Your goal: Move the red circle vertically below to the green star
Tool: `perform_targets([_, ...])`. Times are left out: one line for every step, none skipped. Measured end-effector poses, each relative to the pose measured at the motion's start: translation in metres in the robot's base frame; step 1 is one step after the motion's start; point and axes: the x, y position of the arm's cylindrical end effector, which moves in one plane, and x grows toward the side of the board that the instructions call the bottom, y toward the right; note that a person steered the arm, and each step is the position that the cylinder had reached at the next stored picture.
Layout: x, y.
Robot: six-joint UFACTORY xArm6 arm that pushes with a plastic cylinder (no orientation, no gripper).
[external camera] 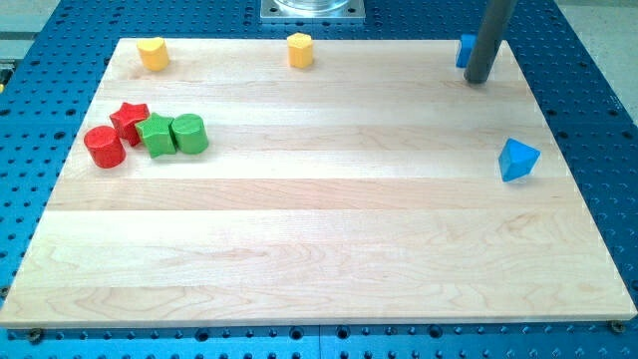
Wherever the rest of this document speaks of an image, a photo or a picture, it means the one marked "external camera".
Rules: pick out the green star block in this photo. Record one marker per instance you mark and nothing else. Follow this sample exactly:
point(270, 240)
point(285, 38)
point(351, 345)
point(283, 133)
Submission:
point(156, 134)

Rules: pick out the red star block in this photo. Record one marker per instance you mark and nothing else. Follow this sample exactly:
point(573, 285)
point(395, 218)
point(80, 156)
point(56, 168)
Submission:
point(125, 119)

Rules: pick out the light wooden board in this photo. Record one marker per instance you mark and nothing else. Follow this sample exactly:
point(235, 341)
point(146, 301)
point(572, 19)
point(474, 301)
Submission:
point(363, 189)

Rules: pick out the yellow hexagon block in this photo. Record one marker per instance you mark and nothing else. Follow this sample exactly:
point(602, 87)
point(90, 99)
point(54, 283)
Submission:
point(300, 50)

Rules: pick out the green cylinder block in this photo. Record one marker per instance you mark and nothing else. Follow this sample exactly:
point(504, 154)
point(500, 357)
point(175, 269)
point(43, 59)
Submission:
point(190, 134)

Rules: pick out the blue triangle block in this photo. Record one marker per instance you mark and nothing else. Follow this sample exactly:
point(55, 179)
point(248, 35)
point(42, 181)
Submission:
point(516, 160)

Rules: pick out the blue cube block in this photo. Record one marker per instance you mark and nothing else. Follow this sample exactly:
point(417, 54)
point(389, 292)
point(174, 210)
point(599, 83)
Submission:
point(467, 43)

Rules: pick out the yellow heart block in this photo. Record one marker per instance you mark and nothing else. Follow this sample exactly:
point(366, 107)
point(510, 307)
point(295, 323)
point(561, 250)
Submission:
point(153, 53)

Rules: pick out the red cylinder block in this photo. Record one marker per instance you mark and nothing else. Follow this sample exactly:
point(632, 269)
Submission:
point(104, 147)

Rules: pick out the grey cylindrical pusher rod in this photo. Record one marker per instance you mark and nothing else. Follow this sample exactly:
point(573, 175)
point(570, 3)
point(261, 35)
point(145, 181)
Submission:
point(490, 34)

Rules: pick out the blue perforated metal table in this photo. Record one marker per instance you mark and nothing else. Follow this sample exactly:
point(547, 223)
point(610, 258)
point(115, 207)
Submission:
point(52, 88)

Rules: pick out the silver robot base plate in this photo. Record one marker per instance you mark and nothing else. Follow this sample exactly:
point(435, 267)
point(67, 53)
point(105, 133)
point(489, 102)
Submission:
point(281, 11)

